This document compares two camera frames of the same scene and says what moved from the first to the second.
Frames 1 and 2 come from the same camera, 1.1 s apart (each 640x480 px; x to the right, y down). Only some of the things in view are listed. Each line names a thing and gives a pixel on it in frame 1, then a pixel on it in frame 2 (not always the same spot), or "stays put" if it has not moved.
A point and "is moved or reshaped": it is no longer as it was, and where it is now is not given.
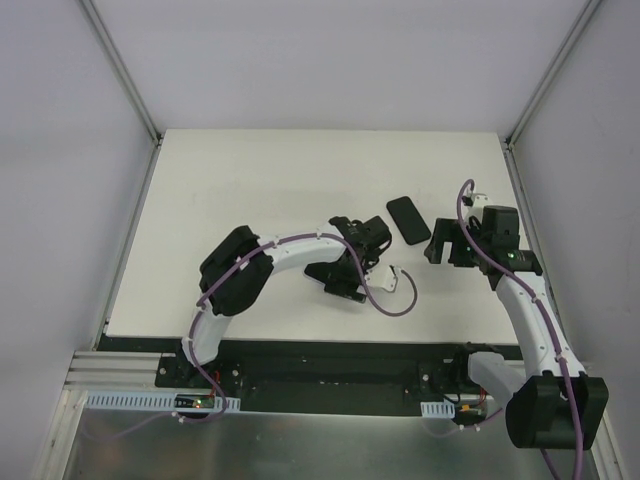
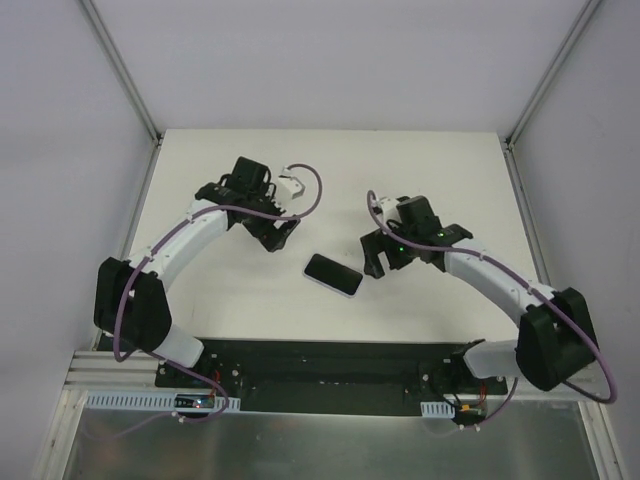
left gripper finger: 330,273 to 268,240
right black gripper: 447,240 to 378,245
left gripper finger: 347,290 to 287,227
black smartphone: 408,220 is moved or reshaped
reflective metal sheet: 150,444 stays put
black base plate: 313,377 stays put
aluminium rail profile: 100,370 stays put
